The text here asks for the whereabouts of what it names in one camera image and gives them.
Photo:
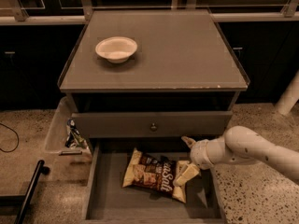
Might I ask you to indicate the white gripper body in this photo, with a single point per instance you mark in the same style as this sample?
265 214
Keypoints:
198 154

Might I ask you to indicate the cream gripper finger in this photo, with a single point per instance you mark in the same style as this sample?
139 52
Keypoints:
187 171
188 141

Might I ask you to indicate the brown sea salt chip bag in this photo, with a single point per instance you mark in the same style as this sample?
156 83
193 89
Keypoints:
145 171

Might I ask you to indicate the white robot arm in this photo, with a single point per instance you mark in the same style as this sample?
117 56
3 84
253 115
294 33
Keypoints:
238 145

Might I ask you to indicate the grey top drawer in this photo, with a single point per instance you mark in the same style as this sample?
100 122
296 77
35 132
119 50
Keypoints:
137 124

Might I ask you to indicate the round metal drawer knob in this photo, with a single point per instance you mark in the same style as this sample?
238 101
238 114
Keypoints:
153 127

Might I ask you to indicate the grey drawer cabinet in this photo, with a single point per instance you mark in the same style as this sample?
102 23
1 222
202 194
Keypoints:
182 63

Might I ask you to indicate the open grey middle drawer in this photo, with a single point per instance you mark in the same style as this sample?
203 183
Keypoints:
109 202

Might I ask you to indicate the crumpled snack wrapper in bin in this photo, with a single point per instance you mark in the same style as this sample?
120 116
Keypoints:
74 139

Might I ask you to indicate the white paper bowl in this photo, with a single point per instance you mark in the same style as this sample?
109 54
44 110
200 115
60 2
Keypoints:
116 49

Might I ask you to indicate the clear plastic bin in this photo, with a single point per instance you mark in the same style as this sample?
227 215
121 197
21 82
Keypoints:
58 133

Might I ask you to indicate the black metal bar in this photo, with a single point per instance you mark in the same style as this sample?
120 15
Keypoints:
18 204

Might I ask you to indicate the white post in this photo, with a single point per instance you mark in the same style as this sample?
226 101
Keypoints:
289 97

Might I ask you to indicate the metal railing frame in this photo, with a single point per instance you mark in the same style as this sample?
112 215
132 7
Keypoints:
81 11

